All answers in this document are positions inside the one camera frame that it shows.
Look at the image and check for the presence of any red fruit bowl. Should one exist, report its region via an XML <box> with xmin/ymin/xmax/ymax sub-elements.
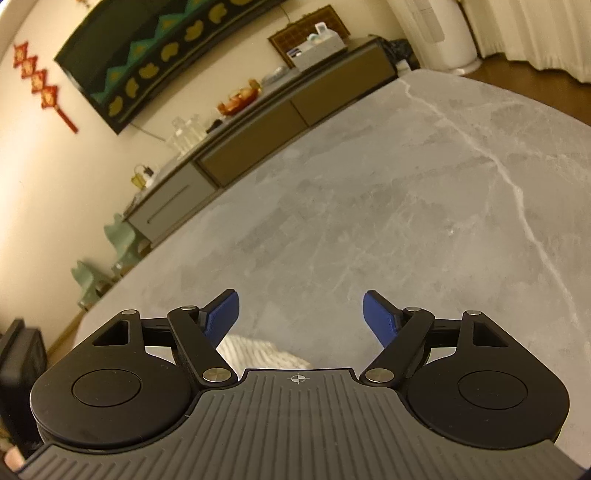
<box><xmin>217</xmin><ymin>79</ymin><xmax>262</xmax><ymax>116</ymax></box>

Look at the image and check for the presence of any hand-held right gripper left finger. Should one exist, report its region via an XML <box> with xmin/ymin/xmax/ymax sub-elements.
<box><xmin>92</xmin><ymin>289</ymin><xmax>241</xmax><ymax>385</ymax></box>

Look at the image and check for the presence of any black plastic bag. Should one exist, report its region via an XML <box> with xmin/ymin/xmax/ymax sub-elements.
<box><xmin>381</xmin><ymin>39</ymin><xmax>411</xmax><ymax>64</ymax></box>

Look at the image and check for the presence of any long grey TV cabinet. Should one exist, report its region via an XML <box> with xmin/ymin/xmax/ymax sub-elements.
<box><xmin>124</xmin><ymin>37</ymin><xmax>398</xmax><ymax>245</ymax></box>

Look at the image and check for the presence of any green plastic stool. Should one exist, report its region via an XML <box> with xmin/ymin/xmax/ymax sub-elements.
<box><xmin>102</xmin><ymin>212</ymin><xmax>151</xmax><ymax>273</ymax></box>
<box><xmin>70</xmin><ymin>261</ymin><xmax>112</xmax><ymax>311</ymax></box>

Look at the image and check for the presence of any red knot wall ornament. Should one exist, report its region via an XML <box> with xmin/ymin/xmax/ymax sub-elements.
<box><xmin>13</xmin><ymin>41</ymin><xmax>79</xmax><ymax>134</ymax></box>

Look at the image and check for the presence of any black television cable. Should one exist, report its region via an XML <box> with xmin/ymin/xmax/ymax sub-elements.
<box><xmin>134</xmin><ymin>122</ymin><xmax>167</xmax><ymax>142</ymax></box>

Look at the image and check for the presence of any wall-mounted television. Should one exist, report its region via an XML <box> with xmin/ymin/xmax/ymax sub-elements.
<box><xmin>53</xmin><ymin>0</ymin><xmax>301</xmax><ymax>136</ymax></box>

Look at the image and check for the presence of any cream garment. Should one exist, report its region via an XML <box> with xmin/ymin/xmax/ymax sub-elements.
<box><xmin>217</xmin><ymin>335</ymin><xmax>312</xmax><ymax>370</ymax></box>

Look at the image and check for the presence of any set of clear glass cups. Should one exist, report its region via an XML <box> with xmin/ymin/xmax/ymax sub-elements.
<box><xmin>168</xmin><ymin>114</ymin><xmax>206</xmax><ymax>154</ymax></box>

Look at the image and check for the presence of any white tower appliance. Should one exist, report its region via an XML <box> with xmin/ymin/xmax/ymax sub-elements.
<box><xmin>409</xmin><ymin>0</ymin><xmax>481</xmax><ymax>75</ymax></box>

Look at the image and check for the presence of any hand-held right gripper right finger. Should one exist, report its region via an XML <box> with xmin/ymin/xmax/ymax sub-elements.
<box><xmin>359</xmin><ymin>290</ymin><xmax>509</xmax><ymax>385</ymax></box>

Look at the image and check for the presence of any grey storage basket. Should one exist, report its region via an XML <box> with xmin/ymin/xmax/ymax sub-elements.
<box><xmin>285</xmin><ymin>22</ymin><xmax>348</xmax><ymax>71</ymax></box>

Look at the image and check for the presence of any white lace curtain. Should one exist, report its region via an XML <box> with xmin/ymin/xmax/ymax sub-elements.
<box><xmin>462</xmin><ymin>0</ymin><xmax>591</xmax><ymax>85</ymax></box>

